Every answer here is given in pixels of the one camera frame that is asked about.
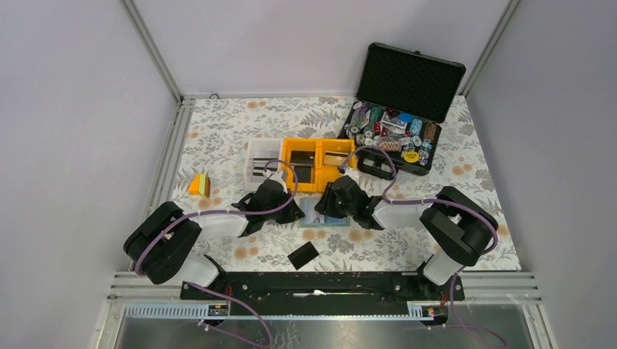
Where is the black credit card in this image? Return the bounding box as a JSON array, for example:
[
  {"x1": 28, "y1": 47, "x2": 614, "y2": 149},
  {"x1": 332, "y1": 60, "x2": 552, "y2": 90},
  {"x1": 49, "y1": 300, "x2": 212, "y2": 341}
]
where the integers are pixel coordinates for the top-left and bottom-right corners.
[{"x1": 287, "y1": 241, "x2": 319, "y2": 270}]

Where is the yellow double storage bin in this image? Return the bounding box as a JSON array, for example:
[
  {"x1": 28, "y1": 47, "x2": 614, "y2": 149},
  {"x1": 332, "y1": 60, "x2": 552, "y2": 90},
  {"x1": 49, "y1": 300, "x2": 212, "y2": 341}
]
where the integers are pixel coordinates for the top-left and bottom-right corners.
[{"x1": 281, "y1": 138, "x2": 355, "y2": 193}]

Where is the white storage bin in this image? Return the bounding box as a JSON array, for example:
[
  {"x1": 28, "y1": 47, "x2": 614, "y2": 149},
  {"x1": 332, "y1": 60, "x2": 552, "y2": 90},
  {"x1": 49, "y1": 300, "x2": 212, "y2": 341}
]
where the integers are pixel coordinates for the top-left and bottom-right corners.
[{"x1": 244, "y1": 138, "x2": 283, "y2": 192}]

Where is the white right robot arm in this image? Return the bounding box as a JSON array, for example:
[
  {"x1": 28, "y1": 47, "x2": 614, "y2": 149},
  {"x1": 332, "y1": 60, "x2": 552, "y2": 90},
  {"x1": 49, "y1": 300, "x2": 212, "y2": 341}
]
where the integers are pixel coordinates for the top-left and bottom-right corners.
[{"x1": 315, "y1": 168, "x2": 498, "y2": 300}]

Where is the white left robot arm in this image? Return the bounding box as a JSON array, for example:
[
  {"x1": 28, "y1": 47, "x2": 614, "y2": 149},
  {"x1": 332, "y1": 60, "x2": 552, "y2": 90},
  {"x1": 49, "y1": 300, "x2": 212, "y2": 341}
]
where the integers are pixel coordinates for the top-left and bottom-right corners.
[{"x1": 123, "y1": 172, "x2": 305, "y2": 299}]

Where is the card in yellow bin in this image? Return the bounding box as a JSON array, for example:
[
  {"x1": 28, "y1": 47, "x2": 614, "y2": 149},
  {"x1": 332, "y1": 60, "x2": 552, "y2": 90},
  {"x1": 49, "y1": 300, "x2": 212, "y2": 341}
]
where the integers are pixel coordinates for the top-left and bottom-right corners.
[{"x1": 322, "y1": 151, "x2": 349, "y2": 167}]

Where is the dark card in bin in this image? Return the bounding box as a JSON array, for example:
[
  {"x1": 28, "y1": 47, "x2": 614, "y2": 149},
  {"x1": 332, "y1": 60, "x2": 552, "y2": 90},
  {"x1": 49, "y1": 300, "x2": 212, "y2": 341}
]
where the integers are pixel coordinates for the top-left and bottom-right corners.
[{"x1": 290, "y1": 151, "x2": 315, "y2": 183}]

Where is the floral table mat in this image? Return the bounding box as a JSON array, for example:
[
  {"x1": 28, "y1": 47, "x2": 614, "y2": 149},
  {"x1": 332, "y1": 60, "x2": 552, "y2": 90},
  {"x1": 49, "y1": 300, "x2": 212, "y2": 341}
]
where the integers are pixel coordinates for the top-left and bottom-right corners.
[{"x1": 170, "y1": 97, "x2": 520, "y2": 271}]

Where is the orange poker chip stack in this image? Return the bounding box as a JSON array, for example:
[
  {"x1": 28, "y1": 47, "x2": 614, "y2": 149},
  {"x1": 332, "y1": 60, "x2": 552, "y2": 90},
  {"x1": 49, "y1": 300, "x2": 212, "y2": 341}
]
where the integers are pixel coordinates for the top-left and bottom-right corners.
[{"x1": 378, "y1": 140, "x2": 402, "y2": 152}]

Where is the yellow big blind chip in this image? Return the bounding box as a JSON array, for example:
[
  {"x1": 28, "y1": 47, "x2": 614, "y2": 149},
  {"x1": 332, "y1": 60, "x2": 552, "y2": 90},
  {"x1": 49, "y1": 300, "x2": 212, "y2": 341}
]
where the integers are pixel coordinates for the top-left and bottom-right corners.
[{"x1": 402, "y1": 151, "x2": 420, "y2": 164}]

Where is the black poker chip case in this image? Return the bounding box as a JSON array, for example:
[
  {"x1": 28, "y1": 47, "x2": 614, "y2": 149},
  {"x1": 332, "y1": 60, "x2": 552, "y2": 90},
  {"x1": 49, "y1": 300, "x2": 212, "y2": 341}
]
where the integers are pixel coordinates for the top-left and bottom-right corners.
[{"x1": 338, "y1": 42, "x2": 466, "y2": 180}]

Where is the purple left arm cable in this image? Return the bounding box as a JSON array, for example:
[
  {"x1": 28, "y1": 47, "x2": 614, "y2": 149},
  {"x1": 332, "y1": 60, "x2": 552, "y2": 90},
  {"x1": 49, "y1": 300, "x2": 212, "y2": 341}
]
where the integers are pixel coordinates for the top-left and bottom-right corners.
[{"x1": 134, "y1": 159, "x2": 300, "y2": 349}]

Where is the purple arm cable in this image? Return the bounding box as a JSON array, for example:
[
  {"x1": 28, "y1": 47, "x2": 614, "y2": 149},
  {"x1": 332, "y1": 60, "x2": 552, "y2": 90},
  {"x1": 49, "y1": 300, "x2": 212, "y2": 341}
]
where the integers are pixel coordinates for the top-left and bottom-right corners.
[
  {"x1": 338, "y1": 145, "x2": 507, "y2": 349},
  {"x1": 134, "y1": 159, "x2": 300, "y2": 349}
]

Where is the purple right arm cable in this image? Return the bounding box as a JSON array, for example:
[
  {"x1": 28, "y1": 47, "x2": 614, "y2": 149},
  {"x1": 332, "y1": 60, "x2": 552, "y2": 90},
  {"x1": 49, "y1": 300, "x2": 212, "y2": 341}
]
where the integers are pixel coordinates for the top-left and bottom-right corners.
[{"x1": 338, "y1": 145, "x2": 507, "y2": 349}]

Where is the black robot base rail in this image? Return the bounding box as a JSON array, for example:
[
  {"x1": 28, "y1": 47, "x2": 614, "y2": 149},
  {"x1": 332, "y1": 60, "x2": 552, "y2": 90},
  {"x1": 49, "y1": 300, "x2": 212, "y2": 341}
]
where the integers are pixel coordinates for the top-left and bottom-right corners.
[{"x1": 180, "y1": 256, "x2": 466, "y2": 319}]

